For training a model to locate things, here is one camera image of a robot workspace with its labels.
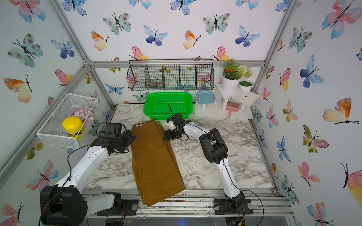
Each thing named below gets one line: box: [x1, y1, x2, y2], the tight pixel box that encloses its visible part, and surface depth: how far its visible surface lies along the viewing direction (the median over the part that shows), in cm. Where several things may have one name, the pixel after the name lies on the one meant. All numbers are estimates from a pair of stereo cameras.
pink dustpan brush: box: [225, 100, 240, 119], surface depth 117 cm
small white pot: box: [238, 80, 254, 94], surface depth 105 cm
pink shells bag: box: [70, 105, 95, 123], surface depth 70 cm
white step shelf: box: [194, 82, 261, 120], surface depth 116 cm
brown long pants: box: [130, 119, 186, 207], surface depth 85 cm
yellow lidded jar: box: [62, 116, 85, 141], surface depth 65 cm
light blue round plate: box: [195, 89, 216, 105], surface depth 107 cm
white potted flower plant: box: [222, 58, 253, 94], surface depth 91 cm
